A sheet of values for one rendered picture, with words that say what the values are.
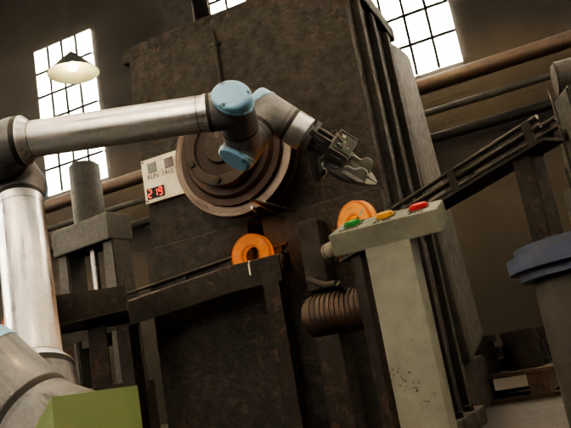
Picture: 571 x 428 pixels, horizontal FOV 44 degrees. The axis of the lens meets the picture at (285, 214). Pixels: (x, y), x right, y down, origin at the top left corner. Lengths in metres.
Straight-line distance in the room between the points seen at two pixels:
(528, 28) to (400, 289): 7.60
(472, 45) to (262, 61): 6.37
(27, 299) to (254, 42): 1.55
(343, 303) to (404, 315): 0.67
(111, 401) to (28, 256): 0.50
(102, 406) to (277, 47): 1.80
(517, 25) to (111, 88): 5.82
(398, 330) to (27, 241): 0.84
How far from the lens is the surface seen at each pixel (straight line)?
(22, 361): 1.33
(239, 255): 2.50
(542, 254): 1.06
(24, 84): 12.31
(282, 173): 2.44
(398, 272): 1.49
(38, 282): 1.64
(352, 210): 2.13
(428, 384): 1.48
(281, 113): 1.76
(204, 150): 2.50
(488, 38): 8.98
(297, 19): 2.77
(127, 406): 1.32
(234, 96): 1.59
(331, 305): 2.15
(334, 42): 2.68
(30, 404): 1.27
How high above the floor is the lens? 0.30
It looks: 13 degrees up
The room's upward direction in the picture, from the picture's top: 10 degrees counter-clockwise
